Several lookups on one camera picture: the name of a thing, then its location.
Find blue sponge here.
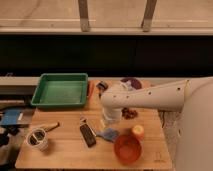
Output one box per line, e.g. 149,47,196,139
97,128,119,142

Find white crumpled cloth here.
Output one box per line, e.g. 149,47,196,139
122,83,131,91

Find black dish brush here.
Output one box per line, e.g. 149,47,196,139
96,81,108,96

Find wooden handled tool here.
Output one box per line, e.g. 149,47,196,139
36,122,60,132

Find black rectangular block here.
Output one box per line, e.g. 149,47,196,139
80,124,96,147

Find red bowl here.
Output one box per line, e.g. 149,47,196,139
114,134,142,165

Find orange apple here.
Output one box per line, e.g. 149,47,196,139
131,125,145,140

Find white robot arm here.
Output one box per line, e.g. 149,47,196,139
101,77,213,171

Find blue box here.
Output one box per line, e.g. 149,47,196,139
0,109,21,126

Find purple bowl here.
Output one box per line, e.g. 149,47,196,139
121,77,142,91

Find bunch of red grapes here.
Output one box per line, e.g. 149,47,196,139
122,108,138,119

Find green plastic tray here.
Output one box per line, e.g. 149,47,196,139
31,73,88,108

